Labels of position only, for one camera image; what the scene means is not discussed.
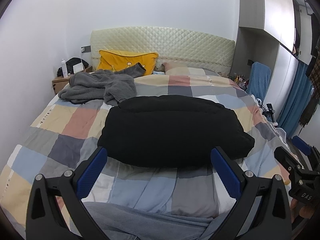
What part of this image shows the black bag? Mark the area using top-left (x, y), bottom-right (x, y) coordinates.
top-left (57, 57), bottom-right (89, 77)

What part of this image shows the person's right hand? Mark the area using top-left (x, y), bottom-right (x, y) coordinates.
top-left (290, 199), bottom-right (314, 222)

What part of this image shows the yellow pillow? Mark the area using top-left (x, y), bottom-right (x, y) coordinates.
top-left (96, 49), bottom-right (159, 75)

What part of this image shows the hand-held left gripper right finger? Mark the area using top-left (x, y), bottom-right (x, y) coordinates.
top-left (211, 146), bottom-right (292, 240)

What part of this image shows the blue curtain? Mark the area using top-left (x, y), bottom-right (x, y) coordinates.
top-left (277, 61), bottom-right (315, 138)

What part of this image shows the grey fleece garment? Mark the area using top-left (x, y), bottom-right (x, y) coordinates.
top-left (58, 63), bottom-right (147, 105)

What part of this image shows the pink pillow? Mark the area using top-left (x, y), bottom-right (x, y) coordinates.
top-left (161, 62), bottom-right (188, 74)

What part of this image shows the blue towel on chair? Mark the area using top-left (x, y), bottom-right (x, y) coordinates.
top-left (246, 62), bottom-right (271, 100)

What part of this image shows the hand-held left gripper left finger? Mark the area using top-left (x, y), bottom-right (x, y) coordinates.
top-left (25, 146), bottom-right (110, 240)

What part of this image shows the black stand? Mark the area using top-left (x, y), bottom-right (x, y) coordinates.
top-left (260, 102), bottom-right (278, 127)

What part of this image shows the checkered quilt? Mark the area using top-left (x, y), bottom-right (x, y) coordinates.
top-left (0, 66), bottom-right (300, 240)

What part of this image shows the black jacket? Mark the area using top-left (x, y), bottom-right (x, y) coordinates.
top-left (97, 94), bottom-right (255, 168)

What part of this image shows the group of small bottles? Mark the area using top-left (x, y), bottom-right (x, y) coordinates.
top-left (229, 73), bottom-right (249, 89)

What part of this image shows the grey wardrobe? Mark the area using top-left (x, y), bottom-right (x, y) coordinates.
top-left (229, 0), bottom-right (320, 140)

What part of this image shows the cream quilted headboard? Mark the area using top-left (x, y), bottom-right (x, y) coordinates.
top-left (89, 26), bottom-right (235, 77)

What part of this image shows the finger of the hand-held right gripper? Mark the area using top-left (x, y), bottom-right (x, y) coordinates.
top-left (292, 135), bottom-right (320, 167)
top-left (274, 146), bottom-right (305, 175)

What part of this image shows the wooden nightstand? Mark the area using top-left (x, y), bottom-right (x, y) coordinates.
top-left (52, 65), bottom-right (93, 95)

